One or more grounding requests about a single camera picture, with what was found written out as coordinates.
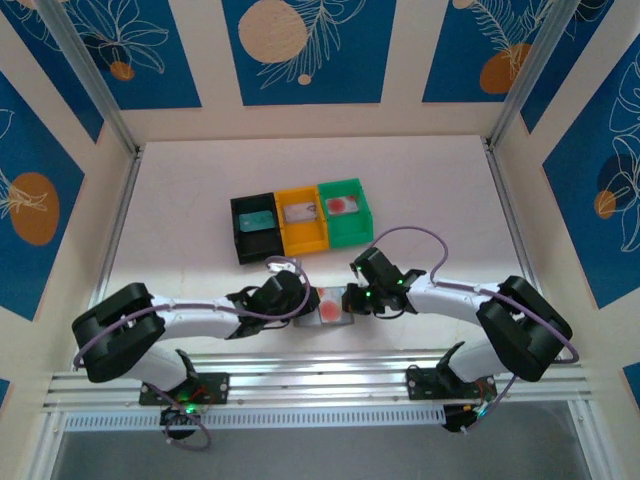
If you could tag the white card with red circles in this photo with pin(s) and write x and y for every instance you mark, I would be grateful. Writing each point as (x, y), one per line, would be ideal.
(342, 205)
(330, 310)

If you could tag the grey leather card holder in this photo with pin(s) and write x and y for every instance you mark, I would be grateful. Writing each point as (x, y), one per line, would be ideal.
(306, 322)

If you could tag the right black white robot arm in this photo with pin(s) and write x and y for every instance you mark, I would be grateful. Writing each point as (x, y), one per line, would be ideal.
(450, 297)

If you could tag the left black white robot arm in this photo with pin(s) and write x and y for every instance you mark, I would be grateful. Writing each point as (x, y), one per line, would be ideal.
(200, 320)

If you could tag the teal VIP card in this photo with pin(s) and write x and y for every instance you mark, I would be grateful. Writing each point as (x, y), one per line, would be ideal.
(255, 222)

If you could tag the white silver VIP card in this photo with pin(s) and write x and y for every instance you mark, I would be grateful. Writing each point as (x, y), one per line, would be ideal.
(300, 212)

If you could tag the black plastic bin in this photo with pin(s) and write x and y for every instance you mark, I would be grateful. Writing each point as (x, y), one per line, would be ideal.
(257, 247)

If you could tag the green plastic bin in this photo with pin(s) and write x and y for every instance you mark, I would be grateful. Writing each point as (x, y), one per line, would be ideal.
(349, 231)

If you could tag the yellow plastic bin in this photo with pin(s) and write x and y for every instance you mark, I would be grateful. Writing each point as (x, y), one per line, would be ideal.
(306, 237)

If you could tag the black controller board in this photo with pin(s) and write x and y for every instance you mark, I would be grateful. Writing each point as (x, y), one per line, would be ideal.
(180, 417)
(462, 419)

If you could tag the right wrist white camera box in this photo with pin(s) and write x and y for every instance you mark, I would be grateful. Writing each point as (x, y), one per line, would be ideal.
(357, 268)

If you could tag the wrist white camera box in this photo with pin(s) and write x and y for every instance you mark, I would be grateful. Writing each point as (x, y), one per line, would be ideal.
(357, 268)
(282, 267)

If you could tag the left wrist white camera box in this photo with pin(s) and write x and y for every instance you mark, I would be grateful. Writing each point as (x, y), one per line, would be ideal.
(282, 267)

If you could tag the aluminium mounting rail frame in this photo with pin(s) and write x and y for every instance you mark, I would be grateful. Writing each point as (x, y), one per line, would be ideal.
(320, 380)

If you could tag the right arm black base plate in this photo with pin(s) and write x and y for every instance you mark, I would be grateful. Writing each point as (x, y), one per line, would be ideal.
(422, 385)

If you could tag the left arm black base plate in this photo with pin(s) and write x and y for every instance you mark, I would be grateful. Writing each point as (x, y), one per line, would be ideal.
(215, 387)

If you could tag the aluminium side rail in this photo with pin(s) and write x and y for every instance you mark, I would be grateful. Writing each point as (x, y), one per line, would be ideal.
(122, 215)
(507, 215)

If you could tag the blue floral wall panel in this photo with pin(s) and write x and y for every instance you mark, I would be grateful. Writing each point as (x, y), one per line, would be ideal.
(450, 60)
(575, 250)
(350, 75)
(50, 65)
(165, 75)
(585, 50)
(30, 280)

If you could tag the aluminium corner post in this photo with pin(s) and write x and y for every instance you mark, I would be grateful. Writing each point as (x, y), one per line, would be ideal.
(90, 75)
(535, 75)

